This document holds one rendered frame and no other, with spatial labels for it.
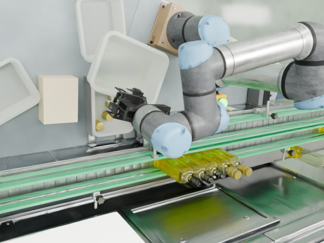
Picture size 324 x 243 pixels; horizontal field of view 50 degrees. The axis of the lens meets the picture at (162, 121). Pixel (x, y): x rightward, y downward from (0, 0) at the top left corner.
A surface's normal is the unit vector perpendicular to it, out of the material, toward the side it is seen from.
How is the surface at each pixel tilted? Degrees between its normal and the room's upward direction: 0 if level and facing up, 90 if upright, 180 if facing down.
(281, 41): 29
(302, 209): 90
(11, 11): 0
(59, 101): 0
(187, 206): 90
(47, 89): 0
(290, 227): 90
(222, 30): 8
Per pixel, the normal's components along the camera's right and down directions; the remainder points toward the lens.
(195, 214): 0.03, -0.96
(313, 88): -0.48, 0.37
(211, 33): 0.49, 0.11
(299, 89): -0.80, 0.37
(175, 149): 0.48, 0.36
